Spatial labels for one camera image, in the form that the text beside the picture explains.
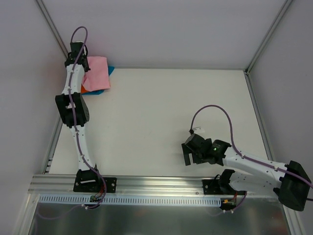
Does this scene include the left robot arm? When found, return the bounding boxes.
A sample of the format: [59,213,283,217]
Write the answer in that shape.
[55,42,102,192]

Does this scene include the pink t-shirt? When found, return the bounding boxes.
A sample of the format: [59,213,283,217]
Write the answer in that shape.
[82,56,111,92]

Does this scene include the folded orange t-shirt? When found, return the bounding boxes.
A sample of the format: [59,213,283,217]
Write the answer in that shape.
[81,85,89,94]

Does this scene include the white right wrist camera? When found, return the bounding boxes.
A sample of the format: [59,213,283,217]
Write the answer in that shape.
[189,127,205,135]

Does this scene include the white slotted cable duct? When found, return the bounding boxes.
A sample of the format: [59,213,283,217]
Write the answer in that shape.
[38,194,222,207]

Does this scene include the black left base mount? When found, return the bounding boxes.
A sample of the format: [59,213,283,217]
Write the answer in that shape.
[73,170,117,193]

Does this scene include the folded blue t-shirt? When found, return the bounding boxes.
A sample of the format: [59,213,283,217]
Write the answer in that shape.
[82,66,115,95]

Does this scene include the left aluminium frame post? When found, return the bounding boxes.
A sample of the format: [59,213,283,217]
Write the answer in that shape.
[34,0,68,66]

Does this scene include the aluminium mounting rail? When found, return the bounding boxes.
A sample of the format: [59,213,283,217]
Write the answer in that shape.
[27,173,279,196]

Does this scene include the right aluminium frame post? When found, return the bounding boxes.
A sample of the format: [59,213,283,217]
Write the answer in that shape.
[245,0,294,73]

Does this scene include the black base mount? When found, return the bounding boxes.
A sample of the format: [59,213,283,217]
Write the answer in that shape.
[73,170,117,193]
[201,179,236,195]

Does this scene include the aluminium frame post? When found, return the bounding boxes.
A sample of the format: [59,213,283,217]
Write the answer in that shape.
[34,0,68,66]
[245,0,294,73]

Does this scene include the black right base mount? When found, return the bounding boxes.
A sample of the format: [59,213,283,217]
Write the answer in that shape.
[201,179,236,195]

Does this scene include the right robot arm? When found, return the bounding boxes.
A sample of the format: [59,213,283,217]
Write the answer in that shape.
[181,134,313,212]

